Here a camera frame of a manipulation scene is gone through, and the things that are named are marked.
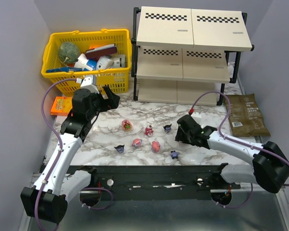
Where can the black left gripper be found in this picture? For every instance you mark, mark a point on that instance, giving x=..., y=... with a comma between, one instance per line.
x=106, y=100

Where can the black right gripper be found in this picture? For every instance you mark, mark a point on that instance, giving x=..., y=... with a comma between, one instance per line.
x=183, y=128

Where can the pink bear strawberry toy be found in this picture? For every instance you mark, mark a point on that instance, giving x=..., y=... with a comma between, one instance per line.
x=126, y=125

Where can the pink round bunny toy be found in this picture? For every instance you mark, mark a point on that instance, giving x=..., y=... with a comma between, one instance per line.
x=155, y=146

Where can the pink blue-bow bunny toy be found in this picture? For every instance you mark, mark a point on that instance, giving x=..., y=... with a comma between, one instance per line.
x=136, y=143

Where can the black purple-bow cat toy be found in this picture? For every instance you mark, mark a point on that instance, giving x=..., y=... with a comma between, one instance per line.
x=120, y=149

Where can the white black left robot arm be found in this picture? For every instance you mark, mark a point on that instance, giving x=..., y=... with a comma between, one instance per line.
x=49, y=196

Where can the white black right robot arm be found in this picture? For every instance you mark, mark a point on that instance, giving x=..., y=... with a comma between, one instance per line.
x=266, y=165

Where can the beige three-tier shelf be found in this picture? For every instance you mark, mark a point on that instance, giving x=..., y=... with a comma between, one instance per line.
x=180, y=54

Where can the yellow plastic shopping basket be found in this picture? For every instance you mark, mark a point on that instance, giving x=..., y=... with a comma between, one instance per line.
x=116, y=78

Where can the black purple cat toy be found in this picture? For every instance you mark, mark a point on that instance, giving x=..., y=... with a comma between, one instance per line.
x=167, y=128

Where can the purple small figure toy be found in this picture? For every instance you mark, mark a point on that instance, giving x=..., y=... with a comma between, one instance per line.
x=174, y=154

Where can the white small box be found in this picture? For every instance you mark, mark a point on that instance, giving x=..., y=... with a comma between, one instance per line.
x=104, y=63

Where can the red bear cream toy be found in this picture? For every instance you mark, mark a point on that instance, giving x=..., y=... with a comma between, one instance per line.
x=149, y=131

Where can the white cylindrical can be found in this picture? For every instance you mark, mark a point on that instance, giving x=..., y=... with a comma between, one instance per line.
x=119, y=60

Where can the white blue carton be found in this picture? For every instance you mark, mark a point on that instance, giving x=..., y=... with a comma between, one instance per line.
x=85, y=64

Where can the dark red book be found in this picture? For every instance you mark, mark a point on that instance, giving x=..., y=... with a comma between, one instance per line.
x=101, y=51

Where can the orange snack box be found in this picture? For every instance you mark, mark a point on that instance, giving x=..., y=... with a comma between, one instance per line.
x=61, y=106

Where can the blue flat package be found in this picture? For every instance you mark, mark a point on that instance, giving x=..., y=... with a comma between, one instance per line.
x=64, y=69

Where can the brown coffee bag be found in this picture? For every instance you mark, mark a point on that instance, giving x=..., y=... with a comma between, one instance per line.
x=246, y=119

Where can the green round melon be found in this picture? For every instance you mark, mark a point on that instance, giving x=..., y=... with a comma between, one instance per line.
x=68, y=53

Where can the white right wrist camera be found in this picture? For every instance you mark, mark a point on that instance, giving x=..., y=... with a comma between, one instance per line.
x=195, y=115

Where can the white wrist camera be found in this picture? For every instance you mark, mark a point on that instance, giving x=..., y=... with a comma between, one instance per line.
x=195, y=115
x=89, y=82

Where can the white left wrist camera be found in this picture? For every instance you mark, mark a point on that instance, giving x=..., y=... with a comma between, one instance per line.
x=89, y=82

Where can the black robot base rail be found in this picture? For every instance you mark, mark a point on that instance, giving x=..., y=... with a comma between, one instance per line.
x=139, y=183

